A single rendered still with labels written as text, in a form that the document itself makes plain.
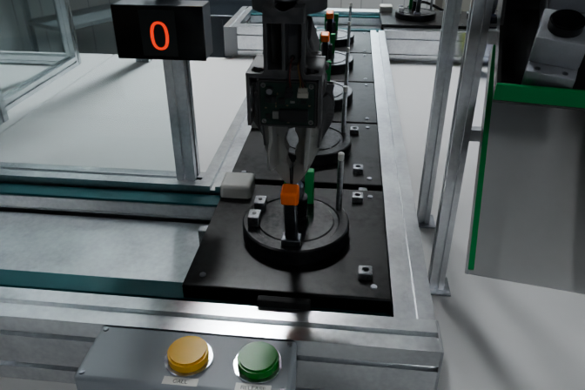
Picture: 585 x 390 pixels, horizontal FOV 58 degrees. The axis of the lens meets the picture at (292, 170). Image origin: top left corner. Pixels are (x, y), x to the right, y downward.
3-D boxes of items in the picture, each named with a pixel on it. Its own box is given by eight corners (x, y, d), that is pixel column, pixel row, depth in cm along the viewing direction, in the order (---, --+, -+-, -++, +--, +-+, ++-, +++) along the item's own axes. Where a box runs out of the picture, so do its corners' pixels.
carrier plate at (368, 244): (390, 313, 59) (392, 299, 58) (183, 298, 62) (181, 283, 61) (382, 202, 80) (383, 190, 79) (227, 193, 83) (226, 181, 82)
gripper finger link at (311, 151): (286, 205, 57) (285, 125, 52) (292, 178, 62) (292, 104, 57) (316, 206, 56) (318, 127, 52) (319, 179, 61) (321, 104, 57)
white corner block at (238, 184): (251, 211, 78) (250, 186, 76) (220, 209, 79) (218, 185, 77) (256, 194, 82) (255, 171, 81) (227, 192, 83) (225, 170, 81)
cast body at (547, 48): (566, 104, 50) (590, 45, 45) (518, 93, 52) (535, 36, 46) (579, 48, 55) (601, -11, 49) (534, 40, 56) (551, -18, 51)
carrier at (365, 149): (381, 197, 82) (388, 122, 76) (229, 188, 84) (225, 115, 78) (377, 133, 103) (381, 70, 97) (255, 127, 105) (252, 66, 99)
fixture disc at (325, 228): (347, 268, 63) (348, 255, 62) (232, 260, 65) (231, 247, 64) (349, 206, 76) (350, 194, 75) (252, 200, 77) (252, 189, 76)
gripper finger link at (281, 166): (258, 203, 57) (255, 124, 52) (266, 177, 62) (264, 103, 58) (286, 205, 57) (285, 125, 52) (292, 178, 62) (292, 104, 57)
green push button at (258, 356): (275, 388, 50) (275, 373, 49) (234, 384, 51) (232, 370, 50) (280, 355, 54) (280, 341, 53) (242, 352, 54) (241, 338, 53)
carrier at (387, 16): (454, 31, 174) (460, -8, 168) (380, 30, 176) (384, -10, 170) (444, 16, 195) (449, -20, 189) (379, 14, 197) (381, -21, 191)
